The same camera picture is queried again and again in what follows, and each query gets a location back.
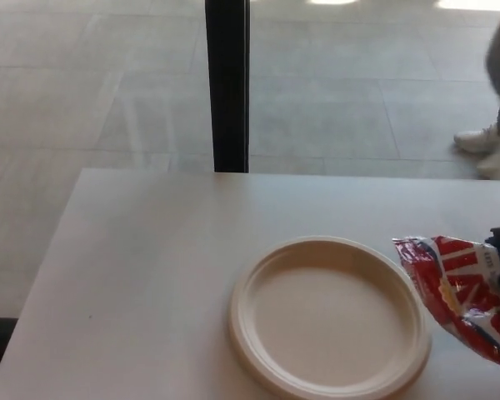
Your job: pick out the red white blue seed bag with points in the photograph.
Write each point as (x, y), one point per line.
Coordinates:
(454, 291)

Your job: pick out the round cream paper plate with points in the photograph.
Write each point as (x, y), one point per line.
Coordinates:
(325, 321)

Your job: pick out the white sneaker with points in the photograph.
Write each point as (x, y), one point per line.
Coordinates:
(477, 137)

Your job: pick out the black window frame post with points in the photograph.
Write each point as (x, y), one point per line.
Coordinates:
(229, 83)

